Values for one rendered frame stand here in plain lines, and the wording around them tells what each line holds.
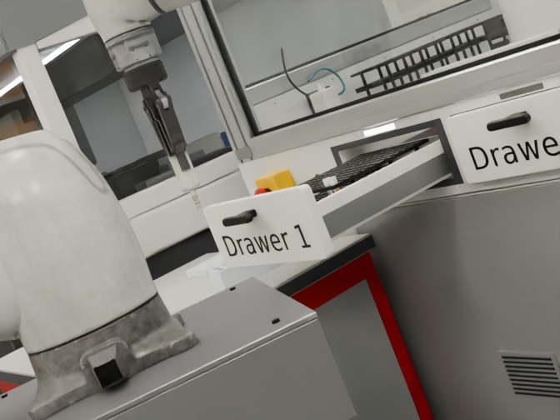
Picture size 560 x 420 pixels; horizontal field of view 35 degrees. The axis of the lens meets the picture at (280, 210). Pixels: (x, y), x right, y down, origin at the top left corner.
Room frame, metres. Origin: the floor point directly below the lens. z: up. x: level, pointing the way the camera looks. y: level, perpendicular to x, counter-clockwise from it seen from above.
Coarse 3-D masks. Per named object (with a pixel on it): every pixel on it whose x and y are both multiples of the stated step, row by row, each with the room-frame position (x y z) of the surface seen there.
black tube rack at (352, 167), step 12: (408, 144) 1.47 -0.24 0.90; (420, 144) 1.45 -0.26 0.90; (360, 156) 1.58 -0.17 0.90; (372, 156) 1.51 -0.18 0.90; (384, 156) 1.45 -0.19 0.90; (396, 156) 1.42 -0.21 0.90; (336, 168) 1.55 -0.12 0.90; (348, 168) 1.47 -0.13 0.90; (360, 168) 1.41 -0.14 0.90; (372, 168) 1.39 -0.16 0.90; (312, 180) 1.51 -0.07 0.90; (348, 180) 1.36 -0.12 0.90; (324, 192) 1.52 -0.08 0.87
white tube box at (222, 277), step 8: (224, 264) 1.67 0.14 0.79; (272, 264) 1.62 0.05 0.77; (280, 264) 1.62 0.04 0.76; (208, 272) 1.66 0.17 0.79; (216, 272) 1.60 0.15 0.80; (224, 272) 1.59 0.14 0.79; (232, 272) 1.59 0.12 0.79; (240, 272) 1.60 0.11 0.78; (248, 272) 1.60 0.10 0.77; (256, 272) 1.61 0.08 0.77; (264, 272) 1.61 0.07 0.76; (216, 280) 1.63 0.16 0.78; (224, 280) 1.59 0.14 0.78; (232, 280) 1.59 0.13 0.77; (240, 280) 1.60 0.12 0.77; (224, 288) 1.59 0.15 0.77
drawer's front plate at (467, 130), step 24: (528, 96) 1.24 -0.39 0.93; (552, 96) 1.20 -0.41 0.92; (456, 120) 1.35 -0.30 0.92; (480, 120) 1.32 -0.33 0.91; (552, 120) 1.21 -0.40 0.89; (456, 144) 1.37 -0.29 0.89; (480, 144) 1.33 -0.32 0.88; (504, 144) 1.29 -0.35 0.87; (504, 168) 1.31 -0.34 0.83; (528, 168) 1.27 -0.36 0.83; (552, 168) 1.23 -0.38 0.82
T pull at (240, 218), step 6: (252, 210) 1.34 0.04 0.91; (234, 216) 1.34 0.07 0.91; (240, 216) 1.32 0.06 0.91; (246, 216) 1.31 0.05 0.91; (252, 216) 1.34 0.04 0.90; (222, 222) 1.37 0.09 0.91; (228, 222) 1.35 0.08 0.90; (234, 222) 1.34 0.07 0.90; (240, 222) 1.33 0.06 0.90; (246, 222) 1.31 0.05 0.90
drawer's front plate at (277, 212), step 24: (288, 192) 1.26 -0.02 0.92; (216, 216) 1.45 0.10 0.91; (264, 216) 1.33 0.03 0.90; (288, 216) 1.28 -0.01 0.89; (312, 216) 1.24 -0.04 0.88; (216, 240) 1.47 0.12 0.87; (264, 240) 1.36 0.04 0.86; (288, 240) 1.30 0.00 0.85; (312, 240) 1.25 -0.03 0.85; (240, 264) 1.44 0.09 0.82; (264, 264) 1.38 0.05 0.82
